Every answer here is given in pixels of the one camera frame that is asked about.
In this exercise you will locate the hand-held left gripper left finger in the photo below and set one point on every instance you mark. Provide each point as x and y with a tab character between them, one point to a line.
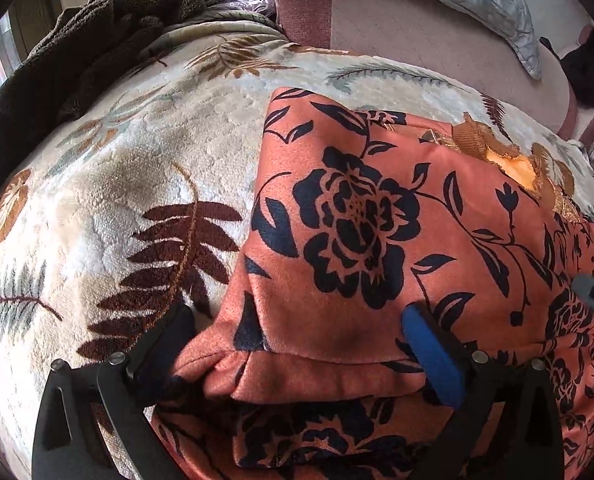
169	355

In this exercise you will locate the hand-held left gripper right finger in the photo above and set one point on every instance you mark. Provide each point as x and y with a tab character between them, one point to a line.
434	360

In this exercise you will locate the orange floral garment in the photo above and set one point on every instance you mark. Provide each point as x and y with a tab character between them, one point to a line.
352	210

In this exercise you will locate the cream leaf print blanket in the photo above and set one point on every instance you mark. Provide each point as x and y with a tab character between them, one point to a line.
127	160

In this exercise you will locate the black cloth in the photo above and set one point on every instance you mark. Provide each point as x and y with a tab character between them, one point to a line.
592	70

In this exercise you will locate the dark brown fleece blanket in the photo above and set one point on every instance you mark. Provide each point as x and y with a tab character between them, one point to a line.
77	50

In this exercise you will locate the pink bed sheet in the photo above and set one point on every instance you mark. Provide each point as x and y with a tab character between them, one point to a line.
402	35

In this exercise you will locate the purple patterned cloth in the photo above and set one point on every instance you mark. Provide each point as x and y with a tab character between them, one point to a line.
247	5

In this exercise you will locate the wooden window frame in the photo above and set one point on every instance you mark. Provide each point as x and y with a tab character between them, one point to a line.
32	15

